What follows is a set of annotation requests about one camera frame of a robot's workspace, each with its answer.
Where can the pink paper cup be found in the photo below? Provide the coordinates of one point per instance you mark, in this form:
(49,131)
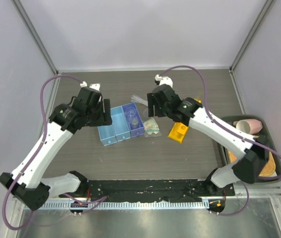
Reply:
(249,126)

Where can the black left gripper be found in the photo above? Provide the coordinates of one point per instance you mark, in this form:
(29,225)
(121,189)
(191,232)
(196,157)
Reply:
(105,118)

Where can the clear plastic pipettes bundle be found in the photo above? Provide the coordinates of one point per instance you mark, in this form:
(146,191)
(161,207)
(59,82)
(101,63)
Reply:
(137,99)

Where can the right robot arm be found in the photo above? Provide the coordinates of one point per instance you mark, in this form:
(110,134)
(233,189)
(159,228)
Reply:
(251,155)

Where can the yellow test tube rack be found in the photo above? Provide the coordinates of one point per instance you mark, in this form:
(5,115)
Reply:
(180,131)

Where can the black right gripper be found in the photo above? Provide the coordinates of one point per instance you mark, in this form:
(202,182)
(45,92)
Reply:
(152,101)

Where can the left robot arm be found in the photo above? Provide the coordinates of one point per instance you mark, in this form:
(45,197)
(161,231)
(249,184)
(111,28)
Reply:
(26,181)

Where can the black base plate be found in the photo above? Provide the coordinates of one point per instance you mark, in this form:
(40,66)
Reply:
(152,190)

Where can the small clear glass beaker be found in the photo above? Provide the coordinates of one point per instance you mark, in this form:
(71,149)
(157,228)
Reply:
(134,123)

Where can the dark grey tray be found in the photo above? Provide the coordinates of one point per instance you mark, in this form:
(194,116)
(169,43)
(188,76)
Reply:
(269,132)

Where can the plastic bag with gloves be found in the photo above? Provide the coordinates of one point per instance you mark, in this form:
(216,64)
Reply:
(151,128)

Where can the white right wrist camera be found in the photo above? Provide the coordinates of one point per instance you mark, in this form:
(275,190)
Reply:
(163,80)

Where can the blue three-compartment organizer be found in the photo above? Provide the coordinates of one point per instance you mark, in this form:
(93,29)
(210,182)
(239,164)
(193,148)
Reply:
(120,129)

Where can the white slotted cable duct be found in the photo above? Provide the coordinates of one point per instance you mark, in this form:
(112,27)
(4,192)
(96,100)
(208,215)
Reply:
(69,204)

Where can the larger clear glass beaker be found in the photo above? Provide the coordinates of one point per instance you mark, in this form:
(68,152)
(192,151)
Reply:
(130,112)

